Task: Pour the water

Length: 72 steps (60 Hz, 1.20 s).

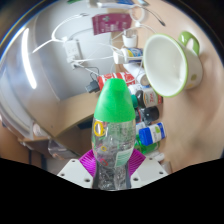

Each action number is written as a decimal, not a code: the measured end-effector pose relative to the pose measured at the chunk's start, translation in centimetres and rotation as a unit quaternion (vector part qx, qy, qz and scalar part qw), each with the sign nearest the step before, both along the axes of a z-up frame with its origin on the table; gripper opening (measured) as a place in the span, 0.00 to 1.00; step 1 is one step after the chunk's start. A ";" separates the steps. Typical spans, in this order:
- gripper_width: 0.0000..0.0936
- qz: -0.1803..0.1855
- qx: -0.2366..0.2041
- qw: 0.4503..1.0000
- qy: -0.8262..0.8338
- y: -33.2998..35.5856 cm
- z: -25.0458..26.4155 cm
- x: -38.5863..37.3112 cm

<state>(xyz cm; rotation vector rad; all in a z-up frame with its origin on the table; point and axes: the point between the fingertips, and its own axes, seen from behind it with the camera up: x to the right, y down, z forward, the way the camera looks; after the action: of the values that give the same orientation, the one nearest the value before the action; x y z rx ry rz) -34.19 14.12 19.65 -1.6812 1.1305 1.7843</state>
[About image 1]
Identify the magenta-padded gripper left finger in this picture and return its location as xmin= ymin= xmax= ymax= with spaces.
xmin=57 ymin=148 xmax=98 ymax=190

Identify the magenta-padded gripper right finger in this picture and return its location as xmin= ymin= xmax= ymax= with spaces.
xmin=127 ymin=148 xmax=169 ymax=190

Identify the clear bottle with green cap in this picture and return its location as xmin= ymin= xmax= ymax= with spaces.
xmin=91 ymin=77 xmax=138 ymax=191

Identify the green soap bottle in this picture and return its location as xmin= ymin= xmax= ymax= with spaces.
xmin=134 ymin=137 xmax=161 ymax=155

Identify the white bottle with blue label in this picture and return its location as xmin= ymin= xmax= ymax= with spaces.
xmin=137 ymin=121 xmax=167 ymax=145

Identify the red and white canister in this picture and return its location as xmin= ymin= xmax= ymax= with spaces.
xmin=96 ymin=71 xmax=136 ymax=92

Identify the white power strip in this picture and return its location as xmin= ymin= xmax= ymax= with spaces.
xmin=63 ymin=39 xmax=83 ymax=65

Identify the maroon packet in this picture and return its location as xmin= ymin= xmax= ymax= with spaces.
xmin=91 ymin=12 xmax=133 ymax=36

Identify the white mug with green handle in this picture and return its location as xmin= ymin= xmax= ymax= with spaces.
xmin=142 ymin=30 xmax=204 ymax=99

